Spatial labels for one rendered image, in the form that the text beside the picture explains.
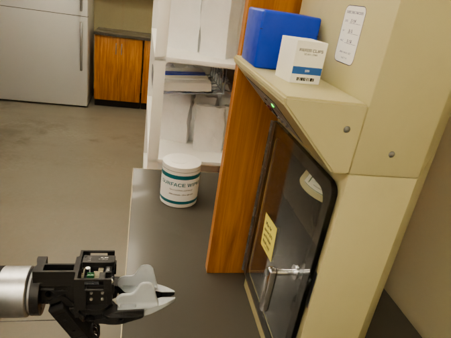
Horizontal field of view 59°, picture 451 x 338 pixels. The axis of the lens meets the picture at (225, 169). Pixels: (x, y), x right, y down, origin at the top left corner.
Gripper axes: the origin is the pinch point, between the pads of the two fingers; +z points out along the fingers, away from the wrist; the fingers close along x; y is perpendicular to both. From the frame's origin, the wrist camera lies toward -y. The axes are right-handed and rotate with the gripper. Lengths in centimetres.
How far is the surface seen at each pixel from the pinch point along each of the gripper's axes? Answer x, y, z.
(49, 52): 483, -48, -118
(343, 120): -5.3, 34.3, 19.6
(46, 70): 483, -70, -122
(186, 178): 65, -9, 10
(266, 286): -0.7, 3.1, 16.6
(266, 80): 4.4, 36.5, 11.4
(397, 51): -5, 44, 24
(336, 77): 5.4, 37.9, 22.7
